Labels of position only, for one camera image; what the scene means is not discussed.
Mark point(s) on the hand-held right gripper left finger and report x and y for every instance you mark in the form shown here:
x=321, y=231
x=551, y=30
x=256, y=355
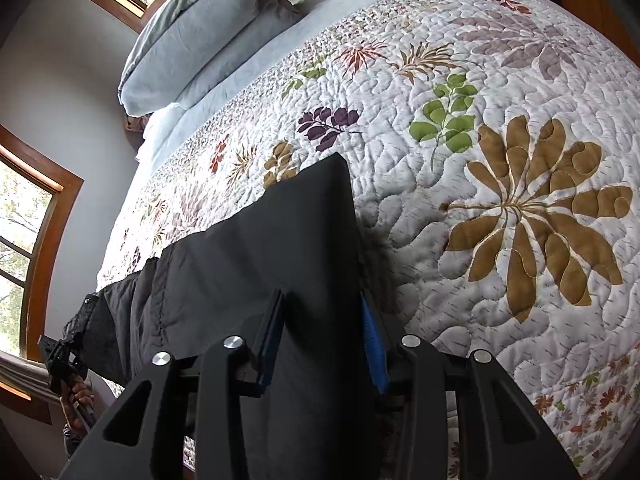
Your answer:
x=270, y=340

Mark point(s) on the pile of clothes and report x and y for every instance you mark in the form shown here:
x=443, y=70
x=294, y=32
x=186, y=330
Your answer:
x=134, y=123

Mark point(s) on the folded grey-blue duvet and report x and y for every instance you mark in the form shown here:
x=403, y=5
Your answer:
x=200, y=35

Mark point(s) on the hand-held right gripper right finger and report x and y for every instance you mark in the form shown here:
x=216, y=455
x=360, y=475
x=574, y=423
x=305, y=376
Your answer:
x=372, y=345

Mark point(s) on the person's left hand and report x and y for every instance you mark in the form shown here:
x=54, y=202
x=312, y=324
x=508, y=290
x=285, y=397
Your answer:
x=77, y=400

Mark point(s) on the wood-framed side window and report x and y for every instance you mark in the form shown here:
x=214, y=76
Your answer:
x=60, y=200

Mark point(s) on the grey pleated cloth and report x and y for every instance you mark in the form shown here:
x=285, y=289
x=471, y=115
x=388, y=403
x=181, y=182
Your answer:
x=22, y=372

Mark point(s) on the white floral quilt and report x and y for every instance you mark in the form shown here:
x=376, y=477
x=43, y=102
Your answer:
x=450, y=160

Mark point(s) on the black pants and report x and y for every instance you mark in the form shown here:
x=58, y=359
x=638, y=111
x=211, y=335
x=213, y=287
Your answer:
x=280, y=240

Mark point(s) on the dark wooden bed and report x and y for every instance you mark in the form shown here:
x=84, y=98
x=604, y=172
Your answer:
x=260, y=65

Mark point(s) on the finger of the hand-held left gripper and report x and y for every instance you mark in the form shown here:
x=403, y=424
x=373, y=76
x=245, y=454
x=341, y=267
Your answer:
x=57, y=357

